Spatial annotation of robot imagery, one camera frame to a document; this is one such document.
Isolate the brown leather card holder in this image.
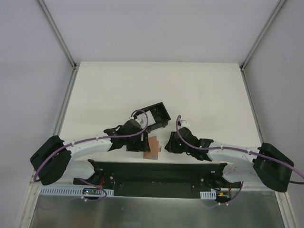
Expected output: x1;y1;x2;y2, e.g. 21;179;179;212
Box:
143;136;162;160

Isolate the white cable duct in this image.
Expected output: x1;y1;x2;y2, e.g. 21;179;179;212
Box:
40;186;105;197
200;190;217;200

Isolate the aluminium frame post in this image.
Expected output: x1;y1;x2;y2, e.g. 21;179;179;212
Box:
240;0;288;72
36;0;77;69

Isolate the right aluminium frame post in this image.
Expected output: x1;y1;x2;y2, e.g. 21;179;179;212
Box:
240;0;288;72

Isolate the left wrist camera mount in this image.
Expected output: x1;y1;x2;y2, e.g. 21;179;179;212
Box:
130;113;147;127

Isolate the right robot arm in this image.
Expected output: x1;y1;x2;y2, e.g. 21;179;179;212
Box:
165;127;294;192

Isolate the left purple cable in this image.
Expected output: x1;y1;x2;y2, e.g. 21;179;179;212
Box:
33;109;150;183

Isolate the purple cable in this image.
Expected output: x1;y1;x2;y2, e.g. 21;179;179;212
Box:
175;114;304;205
33;109;150;183

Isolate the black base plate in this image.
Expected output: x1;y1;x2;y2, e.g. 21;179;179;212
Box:
87;161;241;199

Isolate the white cards stack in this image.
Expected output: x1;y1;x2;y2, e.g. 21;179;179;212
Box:
145;110;156;125

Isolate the black card dispenser box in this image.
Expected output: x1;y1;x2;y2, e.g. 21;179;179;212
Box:
142;102;171;133

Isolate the left aluminium frame post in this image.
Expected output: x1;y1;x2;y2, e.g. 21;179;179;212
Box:
36;0;77;69

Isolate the left white cable duct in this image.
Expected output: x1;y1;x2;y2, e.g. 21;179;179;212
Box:
40;186;105;197

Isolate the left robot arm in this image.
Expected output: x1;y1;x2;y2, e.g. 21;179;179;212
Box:
30;118;150;186

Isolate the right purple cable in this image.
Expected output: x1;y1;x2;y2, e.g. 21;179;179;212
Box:
175;114;304;205

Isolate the right white cable duct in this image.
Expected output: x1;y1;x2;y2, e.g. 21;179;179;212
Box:
200;190;217;200

